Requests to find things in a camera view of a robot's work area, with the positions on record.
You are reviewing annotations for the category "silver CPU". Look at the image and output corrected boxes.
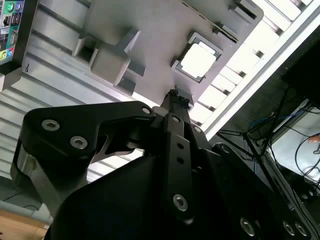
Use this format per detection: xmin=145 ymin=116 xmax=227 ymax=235
xmin=175 ymin=31 xmax=224 ymax=83

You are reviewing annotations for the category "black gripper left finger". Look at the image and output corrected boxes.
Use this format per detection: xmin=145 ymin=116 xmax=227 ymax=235
xmin=9 ymin=88 xmax=192 ymax=223

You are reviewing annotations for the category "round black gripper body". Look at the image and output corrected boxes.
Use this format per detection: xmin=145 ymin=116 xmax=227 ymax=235
xmin=46 ymin=149 xmax=251 ymax=240

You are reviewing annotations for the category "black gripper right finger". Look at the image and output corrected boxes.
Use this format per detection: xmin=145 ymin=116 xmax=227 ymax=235
xmin=177 ymin=96 xmax=316 ymax=240

